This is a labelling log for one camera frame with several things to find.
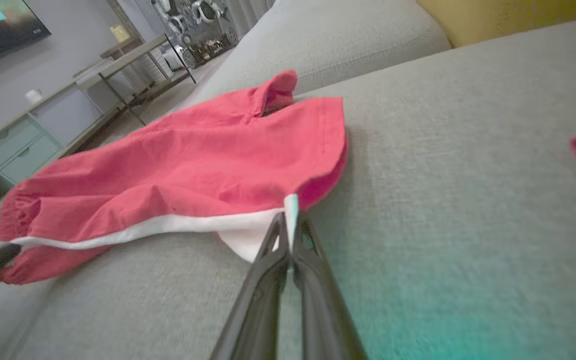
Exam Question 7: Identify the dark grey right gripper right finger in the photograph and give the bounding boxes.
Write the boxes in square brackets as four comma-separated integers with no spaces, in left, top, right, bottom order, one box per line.
[292,216,369,360]

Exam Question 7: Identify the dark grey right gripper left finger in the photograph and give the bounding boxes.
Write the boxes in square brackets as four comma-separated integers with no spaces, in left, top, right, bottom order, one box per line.
[210,212,292,360]

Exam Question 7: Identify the red shorts with white trim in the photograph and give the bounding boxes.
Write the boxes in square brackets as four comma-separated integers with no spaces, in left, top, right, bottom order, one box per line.
[0,70,350,286]

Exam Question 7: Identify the pale grey television cabinet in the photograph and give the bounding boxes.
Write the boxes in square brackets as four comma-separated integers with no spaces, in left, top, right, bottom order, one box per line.
[0,82,141,256]

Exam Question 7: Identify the grey fabric sofa seat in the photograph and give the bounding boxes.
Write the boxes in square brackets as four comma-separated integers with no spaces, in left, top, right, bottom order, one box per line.
[0,12,576,360]

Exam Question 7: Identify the pale yellow box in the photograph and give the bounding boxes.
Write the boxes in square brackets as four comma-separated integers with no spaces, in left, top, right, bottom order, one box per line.
[110,24,131,44]

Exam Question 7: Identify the grey sofa back cushion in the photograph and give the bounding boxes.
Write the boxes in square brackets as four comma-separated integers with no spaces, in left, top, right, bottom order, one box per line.
[178,0,452,108]

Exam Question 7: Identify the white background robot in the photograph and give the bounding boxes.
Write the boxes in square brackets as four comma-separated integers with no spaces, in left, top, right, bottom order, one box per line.
[150,0,241,68]

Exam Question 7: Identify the grey pleated curtain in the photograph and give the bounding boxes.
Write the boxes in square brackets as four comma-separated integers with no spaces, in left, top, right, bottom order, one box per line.
[220,0,276,38]

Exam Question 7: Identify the large yellow sofa cushion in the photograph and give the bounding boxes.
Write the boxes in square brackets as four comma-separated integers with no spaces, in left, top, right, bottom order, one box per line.
[416,0,576,49]

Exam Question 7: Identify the wall mounted television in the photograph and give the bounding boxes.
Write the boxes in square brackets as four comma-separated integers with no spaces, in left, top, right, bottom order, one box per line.
[0,0,52,73]

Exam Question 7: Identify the metal frame shelf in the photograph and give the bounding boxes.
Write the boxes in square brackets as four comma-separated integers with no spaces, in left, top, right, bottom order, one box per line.
[73,32,198,128]

